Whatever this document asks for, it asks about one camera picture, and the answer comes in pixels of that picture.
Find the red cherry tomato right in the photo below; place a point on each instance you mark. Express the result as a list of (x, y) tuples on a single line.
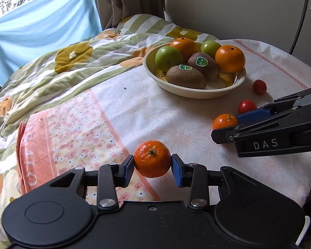
[(259, 87)]

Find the large orange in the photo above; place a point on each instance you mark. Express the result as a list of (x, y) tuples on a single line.
[(230, 59), (186, 46)]

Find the pink floral towel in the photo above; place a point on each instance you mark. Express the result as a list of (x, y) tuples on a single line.
[(109, 121)]

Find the green apple front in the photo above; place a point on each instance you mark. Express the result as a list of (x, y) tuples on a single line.
[(167, 57)]

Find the floral striped duvet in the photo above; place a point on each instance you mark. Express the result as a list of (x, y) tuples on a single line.
[(58, 76)]

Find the cream ceramic bowl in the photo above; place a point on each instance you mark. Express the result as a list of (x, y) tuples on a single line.
[(213, 89)]

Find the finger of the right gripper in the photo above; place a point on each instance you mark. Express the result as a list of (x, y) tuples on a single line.
[(264, 112), (226, 135)]

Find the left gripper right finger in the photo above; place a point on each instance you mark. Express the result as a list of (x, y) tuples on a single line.
[(194, 176)]

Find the red cherry tomato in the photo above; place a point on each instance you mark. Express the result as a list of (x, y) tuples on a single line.
[(246, 106), (259, 87)]

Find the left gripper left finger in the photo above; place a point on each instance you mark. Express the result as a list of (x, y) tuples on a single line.
[(110, 177)]

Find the red cherry tomato left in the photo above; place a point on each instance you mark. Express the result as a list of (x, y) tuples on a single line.
[(246, 106)]

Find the green apple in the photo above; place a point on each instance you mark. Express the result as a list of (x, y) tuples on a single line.
[(210, 48), (167, 57)]

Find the kiwi with sticker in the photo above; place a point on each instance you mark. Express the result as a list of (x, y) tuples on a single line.
[(205, 64), (186, 76)]

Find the light blue window cloth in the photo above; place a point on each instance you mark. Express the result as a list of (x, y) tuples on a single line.
[(42, 26)]

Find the small mandarin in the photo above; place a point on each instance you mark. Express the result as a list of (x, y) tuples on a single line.
[(152, 159), (224, 121)]

